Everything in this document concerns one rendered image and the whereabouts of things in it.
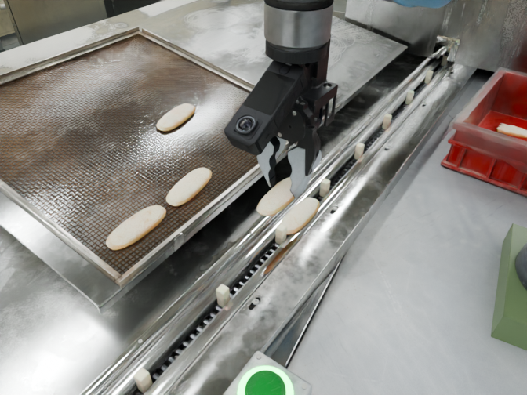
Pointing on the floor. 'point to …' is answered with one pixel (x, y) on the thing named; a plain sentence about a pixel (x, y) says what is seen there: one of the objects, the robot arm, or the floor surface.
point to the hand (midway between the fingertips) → (281, 186)
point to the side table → (420, 290)
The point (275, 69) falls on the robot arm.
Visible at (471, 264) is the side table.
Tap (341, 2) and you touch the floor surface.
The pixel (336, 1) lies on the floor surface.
